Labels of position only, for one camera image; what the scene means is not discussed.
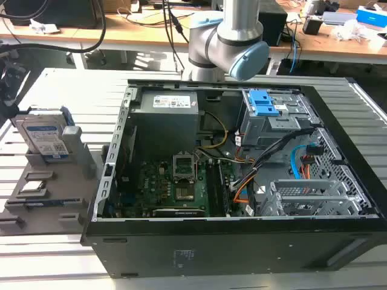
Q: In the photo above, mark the white plastic bags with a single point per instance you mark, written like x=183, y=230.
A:
x=352, y=30

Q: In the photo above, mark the black RAM slot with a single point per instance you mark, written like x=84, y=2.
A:
x=212, y=190

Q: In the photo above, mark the small black box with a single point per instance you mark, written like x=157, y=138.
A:
x=311, y=25

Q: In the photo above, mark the blue RAM stick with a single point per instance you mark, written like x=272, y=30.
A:
x=45, y=204

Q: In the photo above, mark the grey flat device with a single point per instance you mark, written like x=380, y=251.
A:
x=338, y=18

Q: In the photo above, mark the hard disk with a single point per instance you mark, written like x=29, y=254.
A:
x=39, y=133

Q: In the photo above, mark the black graphics card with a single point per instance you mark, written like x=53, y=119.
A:
x=178, y=212

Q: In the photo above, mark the grey power supply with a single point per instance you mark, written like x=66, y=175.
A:
x=164, y=127

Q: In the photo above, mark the black PC case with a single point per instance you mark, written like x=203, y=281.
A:
x=211, y=253

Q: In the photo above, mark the blue cardboard box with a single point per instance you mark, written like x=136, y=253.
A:
x=370, y=16

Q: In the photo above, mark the CPU socket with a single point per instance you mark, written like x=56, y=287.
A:
x=184, y=194

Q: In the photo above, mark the black chair base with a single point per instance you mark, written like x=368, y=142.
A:
x=96, y=57

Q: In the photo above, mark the black speaker box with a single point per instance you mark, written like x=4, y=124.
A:
x=272, y=24

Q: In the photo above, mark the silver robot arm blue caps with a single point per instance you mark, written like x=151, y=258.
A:
x=217, y=45

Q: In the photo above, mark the wooden desk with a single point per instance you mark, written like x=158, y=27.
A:
x=121, y=33
x=317, y=45

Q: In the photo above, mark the green motherboard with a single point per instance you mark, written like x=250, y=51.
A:
x=151, y=184

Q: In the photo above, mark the RAM stick in slot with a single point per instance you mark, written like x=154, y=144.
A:
x=223, y=190

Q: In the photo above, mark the blue carrier in bay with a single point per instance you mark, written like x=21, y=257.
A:
x=261, y=102

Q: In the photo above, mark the grey parts rack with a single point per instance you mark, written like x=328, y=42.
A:
x=60, y=193

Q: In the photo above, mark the silver CPU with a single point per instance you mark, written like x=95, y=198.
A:
x=31, y=187

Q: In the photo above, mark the silver drive cage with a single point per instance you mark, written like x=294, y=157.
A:
x=305, y=183

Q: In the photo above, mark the white crumpled paper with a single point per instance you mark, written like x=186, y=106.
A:
x=42, y=26

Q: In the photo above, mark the large black box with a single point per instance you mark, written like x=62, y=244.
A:
x=60, y=12

